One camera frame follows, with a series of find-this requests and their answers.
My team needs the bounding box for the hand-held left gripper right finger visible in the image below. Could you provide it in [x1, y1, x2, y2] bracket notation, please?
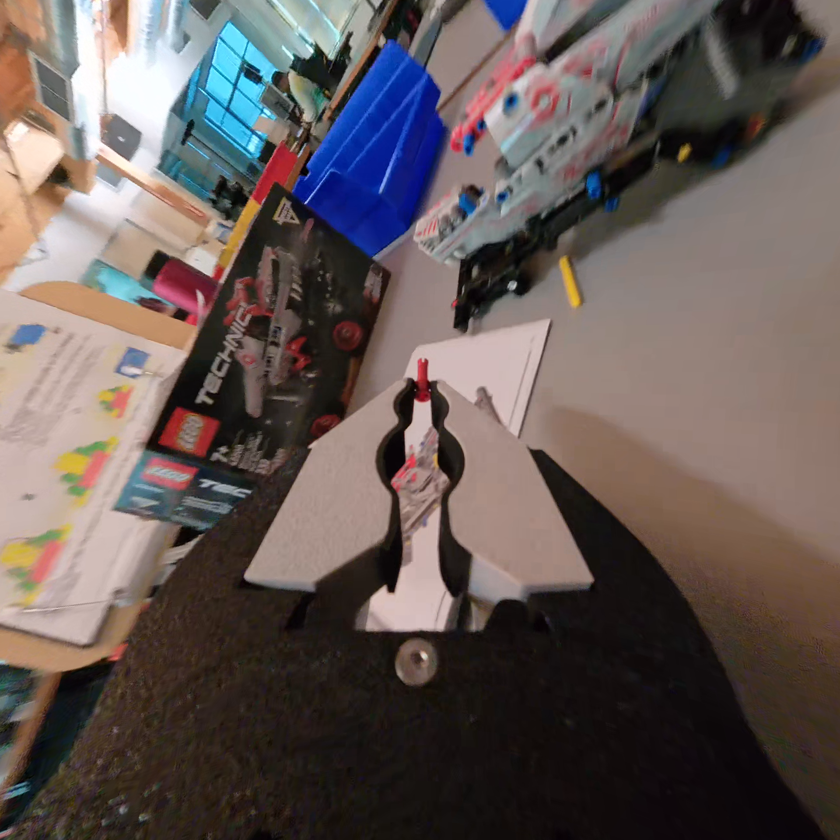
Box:
[430, 379, 595, 632]

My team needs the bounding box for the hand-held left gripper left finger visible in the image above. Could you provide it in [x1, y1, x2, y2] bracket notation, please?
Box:
[244, 378, 421, 630]

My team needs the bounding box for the black grey toy brick vehicle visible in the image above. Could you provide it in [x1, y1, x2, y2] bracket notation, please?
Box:
[413, 0, 829, 333]

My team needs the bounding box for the neighbouring grey desk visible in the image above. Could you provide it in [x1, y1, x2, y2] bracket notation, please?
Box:
[420, 0, 521, 114]

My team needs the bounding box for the white instruction booklet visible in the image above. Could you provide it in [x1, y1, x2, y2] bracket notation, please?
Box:
[363, 319, 553, 632]

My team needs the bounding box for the black toy set box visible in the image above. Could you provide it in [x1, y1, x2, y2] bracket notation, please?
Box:
[113, 141, 392, 534]

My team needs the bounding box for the yellow toy brick axle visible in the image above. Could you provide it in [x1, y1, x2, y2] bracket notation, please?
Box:
[558, 255, 584, 310]

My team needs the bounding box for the printed instruction board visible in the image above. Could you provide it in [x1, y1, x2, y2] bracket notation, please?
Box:
[0, 281, 199, 672]

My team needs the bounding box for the magenta cylinder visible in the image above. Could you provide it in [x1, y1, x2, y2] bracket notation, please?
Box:
[152, 258, 219, 317]

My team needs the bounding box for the black monitor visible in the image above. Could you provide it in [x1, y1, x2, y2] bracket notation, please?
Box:
[100, 113, 143, 162]

